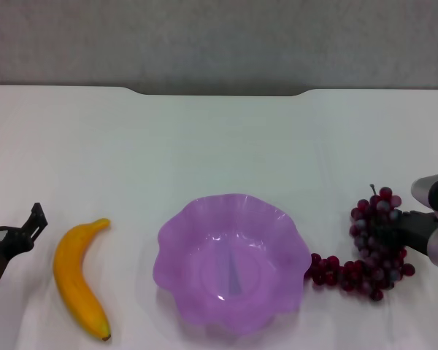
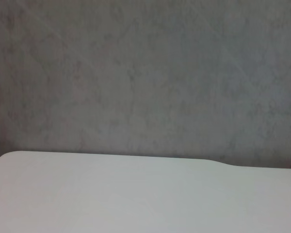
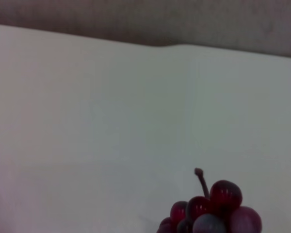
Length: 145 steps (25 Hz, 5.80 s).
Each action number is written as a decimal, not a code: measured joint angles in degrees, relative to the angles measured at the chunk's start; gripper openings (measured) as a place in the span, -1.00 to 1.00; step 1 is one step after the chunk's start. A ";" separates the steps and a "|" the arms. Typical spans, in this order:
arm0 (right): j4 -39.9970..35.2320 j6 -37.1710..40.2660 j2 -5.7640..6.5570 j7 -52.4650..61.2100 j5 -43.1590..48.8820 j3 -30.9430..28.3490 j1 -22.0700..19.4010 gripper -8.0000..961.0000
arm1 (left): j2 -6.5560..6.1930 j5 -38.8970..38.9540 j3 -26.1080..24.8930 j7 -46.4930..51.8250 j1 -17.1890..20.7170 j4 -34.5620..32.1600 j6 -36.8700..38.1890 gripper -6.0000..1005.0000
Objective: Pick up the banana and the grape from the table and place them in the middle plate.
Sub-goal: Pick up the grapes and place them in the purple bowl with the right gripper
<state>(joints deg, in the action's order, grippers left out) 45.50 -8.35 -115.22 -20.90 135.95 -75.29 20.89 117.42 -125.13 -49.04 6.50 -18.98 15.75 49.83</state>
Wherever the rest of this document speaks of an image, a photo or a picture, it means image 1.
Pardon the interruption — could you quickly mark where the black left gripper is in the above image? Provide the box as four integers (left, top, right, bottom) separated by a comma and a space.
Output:
0, 203, 49, 289

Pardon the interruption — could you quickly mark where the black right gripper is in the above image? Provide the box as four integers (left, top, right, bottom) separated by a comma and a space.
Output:
376, 210, 438, 257

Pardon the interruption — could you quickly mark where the dark red grape bunch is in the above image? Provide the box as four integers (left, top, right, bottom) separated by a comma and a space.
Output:
303, 184, 416, 302

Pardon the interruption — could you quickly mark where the yellow banana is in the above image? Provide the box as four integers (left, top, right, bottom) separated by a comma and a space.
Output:
53, 217, 112, 343

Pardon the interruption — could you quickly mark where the purple translucent scalloped bowl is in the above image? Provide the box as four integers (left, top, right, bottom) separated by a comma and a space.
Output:
152, 192, 312, 336

